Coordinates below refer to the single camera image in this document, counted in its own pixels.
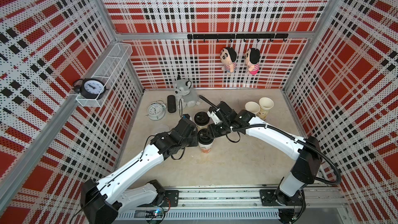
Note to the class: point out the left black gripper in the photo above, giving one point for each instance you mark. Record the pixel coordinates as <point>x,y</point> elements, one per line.
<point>194,135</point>

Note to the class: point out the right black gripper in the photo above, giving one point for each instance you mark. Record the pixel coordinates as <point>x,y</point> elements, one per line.
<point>211,128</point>

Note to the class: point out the black cup lid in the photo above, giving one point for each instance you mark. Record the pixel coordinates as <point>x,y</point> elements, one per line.
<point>204,137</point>
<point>201,118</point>

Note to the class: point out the paper milk tea cup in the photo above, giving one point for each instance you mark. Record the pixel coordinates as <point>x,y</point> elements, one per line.
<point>200,127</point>

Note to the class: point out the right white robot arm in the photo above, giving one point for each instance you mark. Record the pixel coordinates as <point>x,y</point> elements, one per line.
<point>305,152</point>

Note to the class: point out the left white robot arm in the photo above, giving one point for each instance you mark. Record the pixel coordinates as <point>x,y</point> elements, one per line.
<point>101,201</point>

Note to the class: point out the white alarm clock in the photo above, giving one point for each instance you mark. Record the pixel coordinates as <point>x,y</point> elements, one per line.
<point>156,110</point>

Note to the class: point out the black glasses case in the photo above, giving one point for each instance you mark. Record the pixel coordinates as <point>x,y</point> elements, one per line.
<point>171,104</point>

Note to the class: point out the grey husky plush toy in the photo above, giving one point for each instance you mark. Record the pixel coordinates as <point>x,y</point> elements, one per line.
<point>185,93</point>

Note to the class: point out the hanging doll blue shorts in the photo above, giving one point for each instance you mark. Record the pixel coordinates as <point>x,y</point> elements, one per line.
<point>228,58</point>

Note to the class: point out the hanging doll pink dress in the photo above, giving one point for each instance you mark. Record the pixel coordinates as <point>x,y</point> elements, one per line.
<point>252,58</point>

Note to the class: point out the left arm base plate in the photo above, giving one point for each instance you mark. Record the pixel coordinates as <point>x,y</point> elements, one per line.
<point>170,198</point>

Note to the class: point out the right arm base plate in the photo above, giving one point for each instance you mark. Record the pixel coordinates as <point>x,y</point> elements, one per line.
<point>274,197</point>

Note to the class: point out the black hook rail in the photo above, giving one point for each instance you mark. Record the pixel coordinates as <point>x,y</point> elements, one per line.
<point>270,36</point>

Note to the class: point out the white wire basket shelf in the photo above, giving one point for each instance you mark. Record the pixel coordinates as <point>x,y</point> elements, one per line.
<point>108,71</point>

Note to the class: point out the black wall clock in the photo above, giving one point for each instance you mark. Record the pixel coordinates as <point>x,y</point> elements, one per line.
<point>90,88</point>

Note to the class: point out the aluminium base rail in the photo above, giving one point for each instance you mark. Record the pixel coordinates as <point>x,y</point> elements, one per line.
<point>322,205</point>

